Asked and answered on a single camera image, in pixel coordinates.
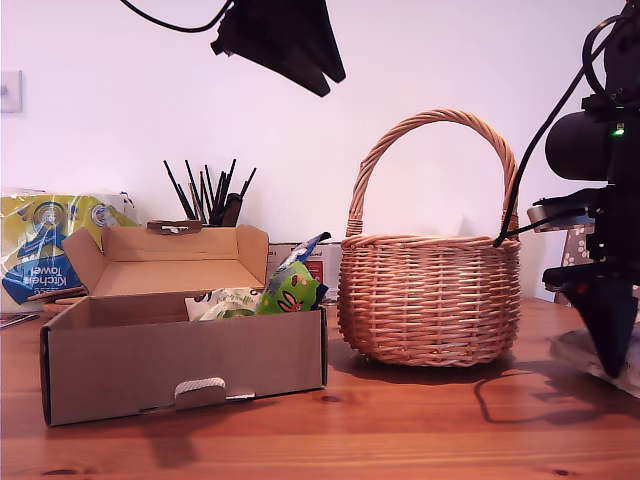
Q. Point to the green blue Easter egg bag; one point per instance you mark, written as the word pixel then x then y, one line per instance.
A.
pixel 288 295

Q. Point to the cork coaster stack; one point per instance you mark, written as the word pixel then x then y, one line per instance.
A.
pixel 60 302

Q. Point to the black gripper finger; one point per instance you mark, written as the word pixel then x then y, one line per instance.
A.
pixel 280 60
pixel 310 30
pixel 610 325

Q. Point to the grey arm camera box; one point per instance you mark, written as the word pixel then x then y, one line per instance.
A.
pixel 555 216

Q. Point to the brown cardboard box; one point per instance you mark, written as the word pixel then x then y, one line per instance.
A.
pixel 175 350

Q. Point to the white green Easter egg bag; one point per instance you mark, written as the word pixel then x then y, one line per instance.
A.
pixel 221 302

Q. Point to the kitchen towel pack yellow blue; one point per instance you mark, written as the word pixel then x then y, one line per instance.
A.
pixel 40 250

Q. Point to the white wall light switch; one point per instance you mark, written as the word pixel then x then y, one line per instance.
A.
pixel 11 92

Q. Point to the dark printed booklet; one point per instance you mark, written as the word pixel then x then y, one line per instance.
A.
pixel 15 321

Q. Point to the white carton with red label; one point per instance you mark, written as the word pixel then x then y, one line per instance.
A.
pixel 331 265

